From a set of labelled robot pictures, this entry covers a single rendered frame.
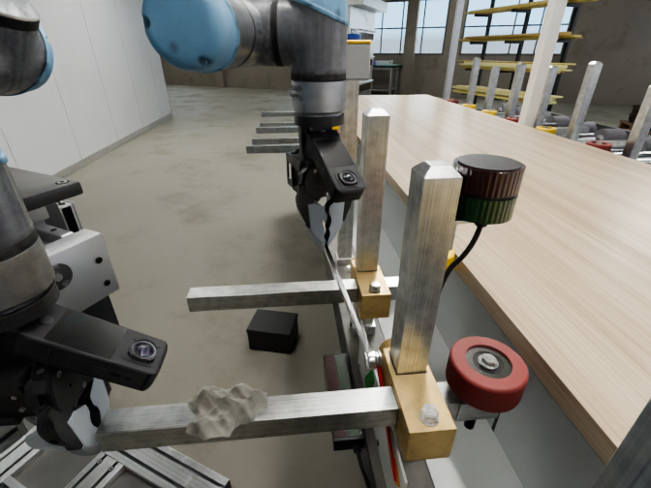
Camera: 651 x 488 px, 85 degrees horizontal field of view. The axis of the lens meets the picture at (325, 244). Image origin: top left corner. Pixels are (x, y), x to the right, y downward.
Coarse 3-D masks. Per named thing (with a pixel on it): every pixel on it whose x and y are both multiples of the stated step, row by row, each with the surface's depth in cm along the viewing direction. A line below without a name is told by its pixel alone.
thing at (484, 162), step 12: (468, 156) 33; (480, 156) 33; (492, 156) 33; (480, 168) 30; (492, 168) 30; (504, 168) 30; (516, 168) 30; (480, 228) 35; (468, 252) 36; (456, 264) 37; (444, 276) 38
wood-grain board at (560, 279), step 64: (448, 128) 157; (512, 128) 157; (576, 192) 86; (640, 192) 86; (512, 256) 59; (576, 256) 59; (640, 256) 59; (512, 320) 45; (576, 320) 45; (640, 320) 45; (576, 384) 36; (640, 384) 36
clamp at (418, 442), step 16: (384, 352) 44; (384, 368) 44; (384, 384) 45; (400, 384) 40; (416, 384) 40; (432, 384) 40; (400, 400) 38; (416, 400) 38; (432, 400) 38; (400, 416) 38; (416, 416) 37; (448, 416) 37; (400, 432) 38; (416, 432) 35; (432, 432) 35; (448, 432) 36; (416, 448) 36; (432, 448) 37; (448, 448) 37
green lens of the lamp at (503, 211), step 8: (464, 200) 32; (472, 200) 31; (480, 200) 31; (488, 200) 30; (496, 200) 30; (504, 200) 30; (512, 200) 31; (464, 208) 32; (472, 208) 31; (480, 208) 31; (488, 208) 31; (496, 208) 31; (504, 208) 31; (512, 208) 32; (456, 216) 33; (464, 216) 32; (472, 216) 32; (480, 216) 31; (488, 216) 31; (496, 216) 31; (504, 216) 31; (488, 224) 31; (496, 224) 31
